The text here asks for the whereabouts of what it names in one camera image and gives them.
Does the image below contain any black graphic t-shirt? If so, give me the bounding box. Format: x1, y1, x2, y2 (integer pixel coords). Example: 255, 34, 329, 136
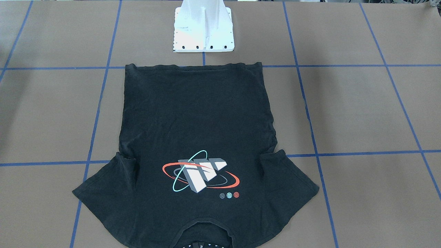
73, 62, 319, 248

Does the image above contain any brown paper table cover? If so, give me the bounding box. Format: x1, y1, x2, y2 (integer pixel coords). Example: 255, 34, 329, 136
1, 0, 440, 248

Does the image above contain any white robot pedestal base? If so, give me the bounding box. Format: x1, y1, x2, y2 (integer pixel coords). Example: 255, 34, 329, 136
173, 0, 235, 52

